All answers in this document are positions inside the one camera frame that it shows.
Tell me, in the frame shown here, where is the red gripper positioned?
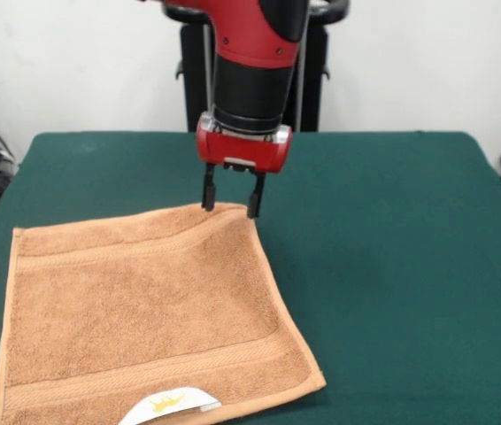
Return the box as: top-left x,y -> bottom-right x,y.
195,112 -> 295,220

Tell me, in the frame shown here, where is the tan terry towel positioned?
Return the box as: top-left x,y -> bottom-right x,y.
0,201 -> 328,425

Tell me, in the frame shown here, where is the dark green table cloth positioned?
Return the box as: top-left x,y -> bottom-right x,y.
0,129 -> 501,425

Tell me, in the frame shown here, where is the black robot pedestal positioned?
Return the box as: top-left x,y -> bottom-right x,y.
160,0 -> 350,134

